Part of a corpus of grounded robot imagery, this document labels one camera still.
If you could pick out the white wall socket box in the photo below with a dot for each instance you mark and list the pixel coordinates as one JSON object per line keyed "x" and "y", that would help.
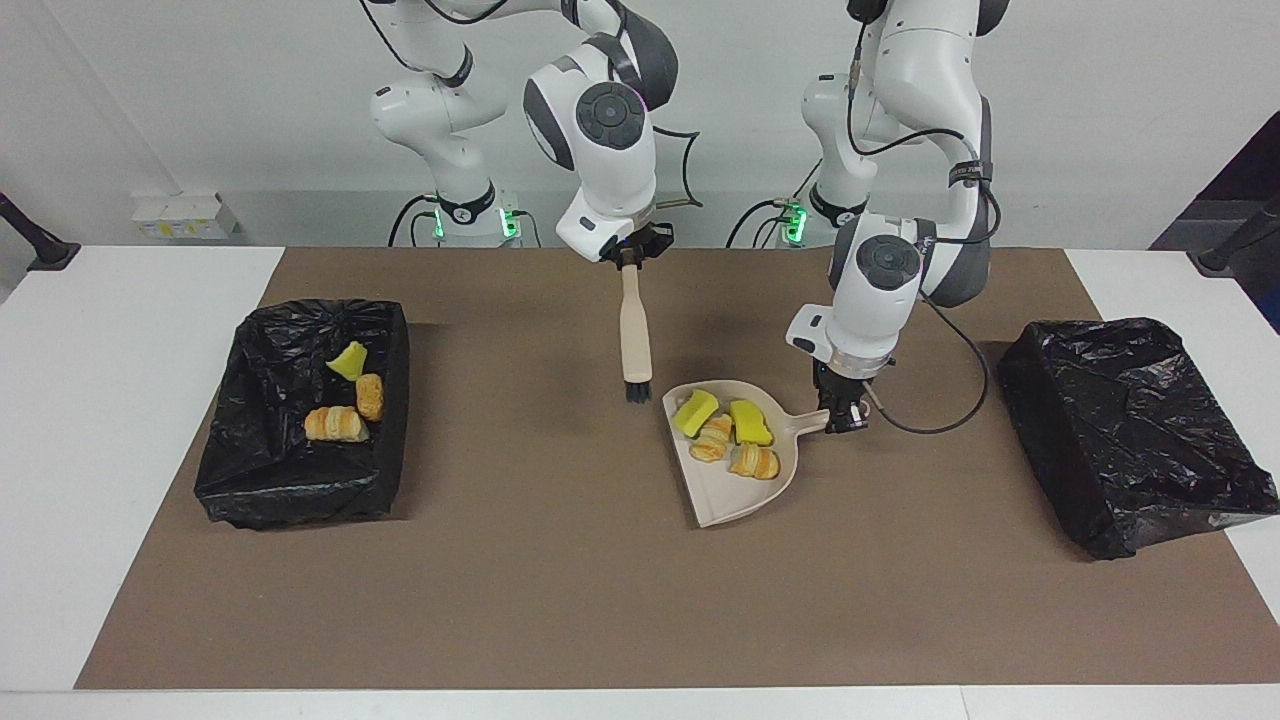
{"x": 185, "y": 217}

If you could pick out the black stand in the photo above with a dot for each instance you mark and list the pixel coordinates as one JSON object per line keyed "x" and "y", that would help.
{"x": 1225, "y": 258}
{"x": 50, "y": 252}

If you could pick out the yellow sponge piece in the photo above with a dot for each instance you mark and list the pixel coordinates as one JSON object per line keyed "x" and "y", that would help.
{"x": 694, "y": 413}
{"x": 349, "y": 362}
{"x": 750, "y": 422}

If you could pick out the beige plastic dustpan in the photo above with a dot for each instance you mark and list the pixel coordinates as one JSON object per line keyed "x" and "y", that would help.
{"x": 725, "y": 495}

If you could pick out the brown table mat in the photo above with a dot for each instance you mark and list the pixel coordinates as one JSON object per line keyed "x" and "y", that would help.
{"x": 640, "y": 620}

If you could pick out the pale bread chunk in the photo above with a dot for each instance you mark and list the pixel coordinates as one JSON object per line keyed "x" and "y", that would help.
{"x": 712, "y": 438}

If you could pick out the large striped croissant piece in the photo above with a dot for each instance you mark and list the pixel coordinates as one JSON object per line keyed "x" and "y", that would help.
{"x": 335, "y": 425}

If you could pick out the small striped croissant piece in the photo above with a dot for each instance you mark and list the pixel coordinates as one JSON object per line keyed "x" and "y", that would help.
{"x": 755, "y": 462}

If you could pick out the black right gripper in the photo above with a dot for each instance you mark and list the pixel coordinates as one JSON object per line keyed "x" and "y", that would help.
{"x": 640, "y": 243}

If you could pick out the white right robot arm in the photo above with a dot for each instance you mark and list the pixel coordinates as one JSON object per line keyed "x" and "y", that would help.
{"x": 600, "y": 120}

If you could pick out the brown bread roll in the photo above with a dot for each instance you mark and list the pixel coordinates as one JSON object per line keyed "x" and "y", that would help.
{"x": 370, "y": 397}

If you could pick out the black bag lined bin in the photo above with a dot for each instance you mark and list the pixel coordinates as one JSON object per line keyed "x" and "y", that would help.
{"x": 260, "y": 470}
{"x": 1120, "y": 440}

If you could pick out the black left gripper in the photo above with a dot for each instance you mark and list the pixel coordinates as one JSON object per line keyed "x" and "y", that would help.
{"x": 842, "y": 385}

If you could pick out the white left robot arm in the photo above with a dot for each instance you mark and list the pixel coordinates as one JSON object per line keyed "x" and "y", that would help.
{"x": 880, "y": 290}

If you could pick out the beige hand brush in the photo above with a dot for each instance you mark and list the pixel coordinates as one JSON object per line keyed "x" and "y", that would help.
{"x": 635, "y": 340}

